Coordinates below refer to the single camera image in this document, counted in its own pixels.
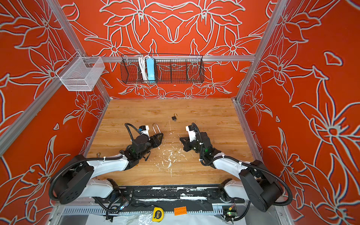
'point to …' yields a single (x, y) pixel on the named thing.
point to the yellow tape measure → (158, 214)
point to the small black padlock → (175, 117)
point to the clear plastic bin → (81, 73)
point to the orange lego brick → (180, 210)
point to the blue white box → (150, 70)
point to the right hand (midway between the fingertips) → (178, 139)
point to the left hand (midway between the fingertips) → (161, 134)
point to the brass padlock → (154, 129)
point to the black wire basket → (169, 69)
